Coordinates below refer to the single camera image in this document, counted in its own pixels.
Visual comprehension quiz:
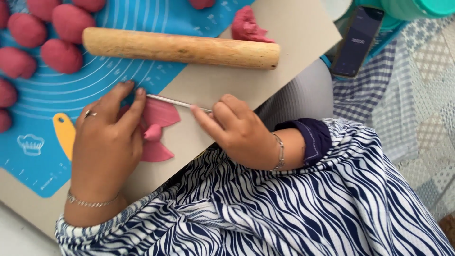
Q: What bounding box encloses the person's left hand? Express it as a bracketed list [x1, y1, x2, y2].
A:
[70, 80, 147, 204]

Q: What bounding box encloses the person's right hand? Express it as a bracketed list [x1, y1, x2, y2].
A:
[189, 94, 281, 171]

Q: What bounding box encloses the pink dough bow shape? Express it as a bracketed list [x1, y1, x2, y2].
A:
[117, 97, 181, 163]

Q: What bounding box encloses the thin metal modelling tool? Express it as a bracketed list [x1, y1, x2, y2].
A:
[146, 94, 214, 114]

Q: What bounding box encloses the yellow plastic scraper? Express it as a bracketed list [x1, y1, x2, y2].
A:
[53, 113, 77, 161]

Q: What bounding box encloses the beige work board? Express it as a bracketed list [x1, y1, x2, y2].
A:
[0, 0, 342, 239]

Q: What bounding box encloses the navy blue sleeve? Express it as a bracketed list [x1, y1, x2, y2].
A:
[274, 118, 333, 168]

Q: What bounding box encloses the grey ribbed trouser leg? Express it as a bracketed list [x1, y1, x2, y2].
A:
[255, 59, 334, 133]

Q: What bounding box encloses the blue silicone baking mat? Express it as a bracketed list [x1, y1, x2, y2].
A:
[0, 0, 255, 198]

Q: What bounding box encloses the navy white striped garment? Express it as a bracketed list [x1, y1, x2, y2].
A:
[54, 118, 455, 256]

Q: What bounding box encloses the group of pink dough balls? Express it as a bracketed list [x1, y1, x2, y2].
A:
[0, 0, 106, 134]

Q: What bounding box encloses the torn pink dough scrap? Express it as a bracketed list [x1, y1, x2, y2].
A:
[231, 5, 276, 44]

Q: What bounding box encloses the wooden rolling pin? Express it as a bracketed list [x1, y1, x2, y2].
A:
[82, 27, 281, 70]

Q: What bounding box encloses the blue white checked cloth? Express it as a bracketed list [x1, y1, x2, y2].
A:
[332, 38, 421, 165]

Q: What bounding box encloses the round pink dough piece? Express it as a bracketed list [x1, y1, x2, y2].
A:
[188, 0, 216, 10]

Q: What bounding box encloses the black smartphone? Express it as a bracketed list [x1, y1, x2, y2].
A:
[330, 5, 385, 79]

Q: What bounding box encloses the white round object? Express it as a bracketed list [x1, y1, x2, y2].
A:
[320, 0, 353, 21]

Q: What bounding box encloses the blue plastic crate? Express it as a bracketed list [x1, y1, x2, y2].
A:
[320, 19, 409, 72]

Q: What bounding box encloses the patchwork patterned floor mat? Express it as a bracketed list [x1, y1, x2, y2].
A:
[391, 15, 455, 223]

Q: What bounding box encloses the teal plastic container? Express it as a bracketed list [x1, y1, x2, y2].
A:
[350, 0, 455, 31]

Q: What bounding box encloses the brown object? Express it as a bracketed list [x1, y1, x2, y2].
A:
[438, 213, 455, 251]

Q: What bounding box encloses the silver link bracelet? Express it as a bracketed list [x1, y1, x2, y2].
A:
[269, 133, 286, 172]

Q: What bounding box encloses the silver chain bracelet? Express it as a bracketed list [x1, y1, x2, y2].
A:
[66, 190, 120, 208]

